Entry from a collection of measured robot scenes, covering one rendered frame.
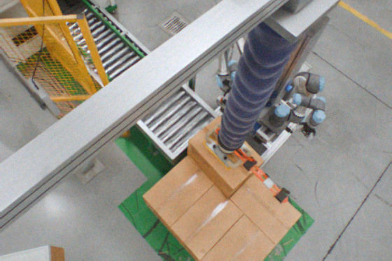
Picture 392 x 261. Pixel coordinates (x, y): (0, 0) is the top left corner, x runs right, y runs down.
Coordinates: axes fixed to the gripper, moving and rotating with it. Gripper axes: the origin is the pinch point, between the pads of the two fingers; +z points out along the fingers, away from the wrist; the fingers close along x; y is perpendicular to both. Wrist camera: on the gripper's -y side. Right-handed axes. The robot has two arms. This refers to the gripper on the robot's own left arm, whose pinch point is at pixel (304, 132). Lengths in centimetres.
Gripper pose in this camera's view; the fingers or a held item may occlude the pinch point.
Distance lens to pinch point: 265.3
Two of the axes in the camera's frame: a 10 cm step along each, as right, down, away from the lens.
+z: -0.4, 4.3, 9.0
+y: -6.8, 6.4, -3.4
